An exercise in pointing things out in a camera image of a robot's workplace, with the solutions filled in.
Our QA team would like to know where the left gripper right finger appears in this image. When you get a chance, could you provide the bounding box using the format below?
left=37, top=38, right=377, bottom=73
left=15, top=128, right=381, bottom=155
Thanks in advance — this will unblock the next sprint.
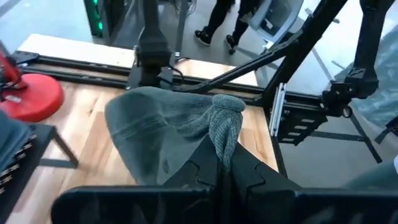
left=228, top=142, right=301, bottom=224

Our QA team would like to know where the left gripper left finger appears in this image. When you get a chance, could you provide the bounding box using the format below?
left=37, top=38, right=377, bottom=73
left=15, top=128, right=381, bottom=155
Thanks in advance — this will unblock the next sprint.
left=163, top=136, right=229, bottom=224

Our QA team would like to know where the green washed cotton cap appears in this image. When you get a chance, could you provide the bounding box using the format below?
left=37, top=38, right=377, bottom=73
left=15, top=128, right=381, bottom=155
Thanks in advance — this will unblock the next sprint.
left=104, top=86, right=247, bottom=186

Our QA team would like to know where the person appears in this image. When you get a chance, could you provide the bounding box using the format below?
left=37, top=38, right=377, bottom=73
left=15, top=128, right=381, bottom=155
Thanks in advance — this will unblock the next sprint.
left=194, top=0, right=262, bottom=55

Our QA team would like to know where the black perforated metal rack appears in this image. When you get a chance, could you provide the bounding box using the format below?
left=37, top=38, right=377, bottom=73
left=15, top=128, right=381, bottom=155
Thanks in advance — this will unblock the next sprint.
left=0, top=123, right=80, bottom=218

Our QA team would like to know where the dark metal cart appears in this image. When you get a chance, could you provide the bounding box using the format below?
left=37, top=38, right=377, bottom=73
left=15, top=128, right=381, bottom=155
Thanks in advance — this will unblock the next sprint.
left=83, top=0, right=191, bottom=60

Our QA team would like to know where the red lamp with white shade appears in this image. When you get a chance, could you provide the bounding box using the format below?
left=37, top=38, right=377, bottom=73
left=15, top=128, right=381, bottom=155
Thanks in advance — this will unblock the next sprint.
left=0, top=40, right=65, bottom=123

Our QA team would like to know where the silver aluminium bracket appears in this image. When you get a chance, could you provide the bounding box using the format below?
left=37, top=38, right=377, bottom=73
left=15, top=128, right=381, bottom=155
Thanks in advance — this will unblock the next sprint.
left=269, top=82, right=287, bottom=138

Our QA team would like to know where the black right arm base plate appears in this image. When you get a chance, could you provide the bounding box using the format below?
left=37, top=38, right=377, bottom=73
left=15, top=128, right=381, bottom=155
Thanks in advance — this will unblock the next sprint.
left=126, top=55, right=175, bottom=91

